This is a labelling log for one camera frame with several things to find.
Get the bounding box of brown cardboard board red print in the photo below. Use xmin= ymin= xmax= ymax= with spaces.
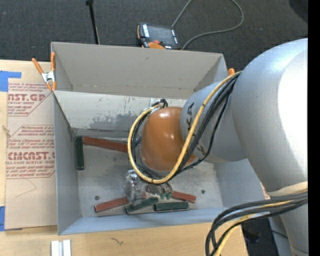
xmin=0 ymin=59 xmax=59 ymax=231

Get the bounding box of red-brown flat block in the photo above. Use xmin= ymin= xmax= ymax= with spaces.
xmin=81 ymin=136 xmax=130 ymax=154
xmin=94 ymin=195 xmax=130 ymax=214
xmin=170 ymin=190 xmax=197 ymax=204

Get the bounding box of grey metal bin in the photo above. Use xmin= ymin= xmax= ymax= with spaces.
xmin=50 ymin=41 xmax=270 ymax=236

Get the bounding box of dark green flat block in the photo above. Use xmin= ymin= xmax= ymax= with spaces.
xmin=75 ymin=135 xmax=86 ymax=171
xmin=124 ymin=197 xmax=160 ymax=215
xmin=153 ymin=201 xmax=190 ymax=212

